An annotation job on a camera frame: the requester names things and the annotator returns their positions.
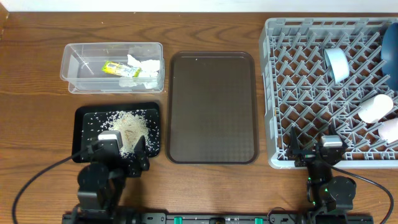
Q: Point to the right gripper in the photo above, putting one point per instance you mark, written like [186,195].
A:
[306,156]

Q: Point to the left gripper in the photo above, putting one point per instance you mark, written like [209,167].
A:
[125,162]

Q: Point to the food crumbs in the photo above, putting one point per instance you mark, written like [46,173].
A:
[131,124]

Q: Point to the green cup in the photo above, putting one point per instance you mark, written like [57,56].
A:
[375,108]

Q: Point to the white napkin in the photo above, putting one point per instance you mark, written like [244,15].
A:
[147,76]

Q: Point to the pink cup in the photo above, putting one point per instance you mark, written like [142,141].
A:
[389,130]

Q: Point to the light blue bowl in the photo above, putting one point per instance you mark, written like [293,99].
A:
[336,60]

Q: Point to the yellow snack wrapper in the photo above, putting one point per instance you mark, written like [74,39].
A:
[121,69]

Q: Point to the dark blue plate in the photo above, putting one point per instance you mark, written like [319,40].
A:
[389,55]

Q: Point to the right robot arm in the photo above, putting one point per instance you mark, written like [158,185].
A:
[332,196]

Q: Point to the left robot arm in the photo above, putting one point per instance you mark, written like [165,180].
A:
[102,182]

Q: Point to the grey dishwasher rack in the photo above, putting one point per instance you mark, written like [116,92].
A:
[300,92]

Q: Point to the black bin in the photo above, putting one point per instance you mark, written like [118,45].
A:
[80,112]

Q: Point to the brown serving tray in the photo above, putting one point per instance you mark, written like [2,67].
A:
[212,109]

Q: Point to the clear plastic bin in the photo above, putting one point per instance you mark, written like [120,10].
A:
[82,66]

